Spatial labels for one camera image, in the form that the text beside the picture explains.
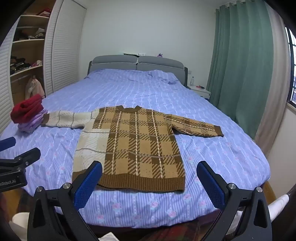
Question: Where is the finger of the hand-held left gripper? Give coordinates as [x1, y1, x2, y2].
[0, 148, 41, 172]
[0, 137, 16, 152]

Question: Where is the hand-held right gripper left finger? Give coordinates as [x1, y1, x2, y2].
[27, 160, 103, 241]

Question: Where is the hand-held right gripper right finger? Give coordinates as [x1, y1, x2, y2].
[196, 161, 271, 241]

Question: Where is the brown plaid knit sweater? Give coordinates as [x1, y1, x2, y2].
[41, 105, 224, 193]

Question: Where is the pile of dark shelf clothes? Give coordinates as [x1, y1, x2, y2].
[10, 57, 43, 75]

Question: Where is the pile of mixed shelf clothes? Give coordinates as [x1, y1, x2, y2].
[20, 28, 45, 40]

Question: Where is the pile of red shelf clothes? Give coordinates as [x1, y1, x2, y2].
[35, 7, 51, 17]

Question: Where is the purple folded garment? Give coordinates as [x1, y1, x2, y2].
[18, 109, 48, 133]

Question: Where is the red folded garment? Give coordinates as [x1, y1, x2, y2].
[10, 94, 44, 124]

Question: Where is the white fabric object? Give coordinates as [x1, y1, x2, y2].
[268, 194, 290, 222]
[11, 212, 29, 241]

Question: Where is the pink hanging garment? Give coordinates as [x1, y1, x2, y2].
[25, 77, 45, 100]

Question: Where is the white nightstand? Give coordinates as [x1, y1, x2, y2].
[187, 84, 211, 100]

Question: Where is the wooden open wardrobe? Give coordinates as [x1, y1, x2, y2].
[9, 0, 57, 100]

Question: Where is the bed with purple floral sheet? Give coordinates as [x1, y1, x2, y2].
[0, 68, 271, 229]

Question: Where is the green curtain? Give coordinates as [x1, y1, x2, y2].
[206, 1, 281, 139]

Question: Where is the grey padded headboard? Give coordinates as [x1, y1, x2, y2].
[88, 55, 188, 87]

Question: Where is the window with dark frame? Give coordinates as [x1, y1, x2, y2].
[284, 27, 296, 103]

